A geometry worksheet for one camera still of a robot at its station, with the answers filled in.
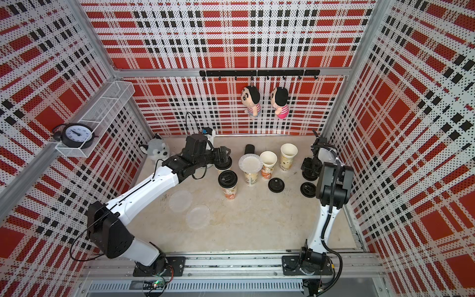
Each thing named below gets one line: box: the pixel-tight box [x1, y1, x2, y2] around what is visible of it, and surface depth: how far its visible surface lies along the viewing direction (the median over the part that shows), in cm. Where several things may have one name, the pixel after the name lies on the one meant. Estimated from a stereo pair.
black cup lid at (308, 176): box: [301, 170, 318, 182], surface depth 102 cm
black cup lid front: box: [299, 181, 317, 198], surface depth 97 cm
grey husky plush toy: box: [139, 133, 171, 161], surface depth 93 cm
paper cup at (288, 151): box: [279, 142, 299, 171], surface depth 96 cm
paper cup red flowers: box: [259, 150, 278, 180], surface depth 93 cm
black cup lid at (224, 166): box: [214, 155, 233, 171], surface depth 87 cm
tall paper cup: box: [243, 171, 259, 187], surface depth 92 cm
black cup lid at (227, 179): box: [217, 170, 239, 189], surface depth 82 cm
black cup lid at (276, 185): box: [267, 177, 286, 194], surface depth 100 cm
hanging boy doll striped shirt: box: [241, 86, 262, 117], surface depth 96 cm
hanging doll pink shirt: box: [270, 86, 289, 119], surface depth 96 cm
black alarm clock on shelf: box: [52, 122, 99, 150], surface depth 64 cm
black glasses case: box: [244, 143, 255, 155], surface depth 117 cm
